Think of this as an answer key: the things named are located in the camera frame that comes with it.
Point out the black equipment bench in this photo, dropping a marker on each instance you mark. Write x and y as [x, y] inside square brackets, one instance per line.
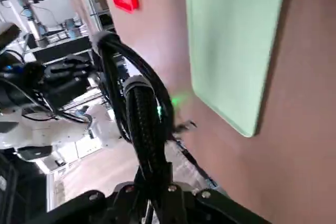
[63, 48]

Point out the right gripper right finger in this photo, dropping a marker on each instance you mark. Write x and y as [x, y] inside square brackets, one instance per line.
[210, 208]

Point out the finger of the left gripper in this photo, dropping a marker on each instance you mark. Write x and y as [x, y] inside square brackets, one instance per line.
[78, 59]
[68, 70]

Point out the light green plastic tray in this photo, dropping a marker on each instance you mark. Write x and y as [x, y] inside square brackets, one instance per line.
[231, 51]

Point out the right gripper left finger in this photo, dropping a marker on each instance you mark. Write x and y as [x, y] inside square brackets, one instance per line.
[110, 208]

